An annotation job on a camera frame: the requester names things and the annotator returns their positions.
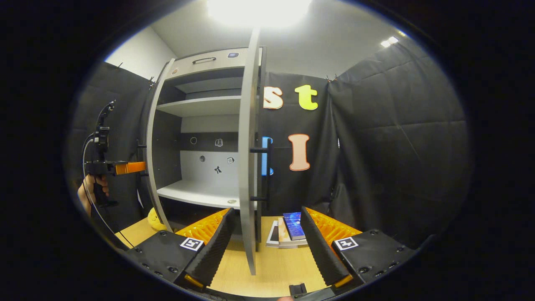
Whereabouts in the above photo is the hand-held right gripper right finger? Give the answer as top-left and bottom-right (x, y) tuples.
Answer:
(300, 206), (418, 291)

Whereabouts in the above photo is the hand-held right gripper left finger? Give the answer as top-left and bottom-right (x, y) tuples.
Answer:
(123, 208), (235, 291)

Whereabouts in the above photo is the grey shoe cabinet door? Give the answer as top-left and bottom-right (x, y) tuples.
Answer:
(238, 27), (275, 275)
(137, 59), (176, 232)

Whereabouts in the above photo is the grey double-door shoe cabinet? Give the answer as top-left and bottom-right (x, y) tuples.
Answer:
(145, 46), (268, 235)

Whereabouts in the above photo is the grey cabinet drawer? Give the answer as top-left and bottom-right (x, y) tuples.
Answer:
(167, 47), (263, 80)

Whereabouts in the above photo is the blue book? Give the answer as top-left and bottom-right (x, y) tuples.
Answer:
(283, 212), (308, 241)

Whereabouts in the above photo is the yellow pineapple plush toy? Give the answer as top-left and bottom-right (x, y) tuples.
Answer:
(147, 208), (168, 231)

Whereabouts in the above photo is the black backdrop cloth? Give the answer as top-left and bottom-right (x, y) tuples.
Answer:
(65, 40), (475, 251)

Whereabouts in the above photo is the large ceiling light panel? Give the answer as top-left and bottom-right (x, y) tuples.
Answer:
(207, 0), (312, 28)

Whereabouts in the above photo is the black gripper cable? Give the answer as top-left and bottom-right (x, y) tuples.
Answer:
(82, 133), (135, 248)

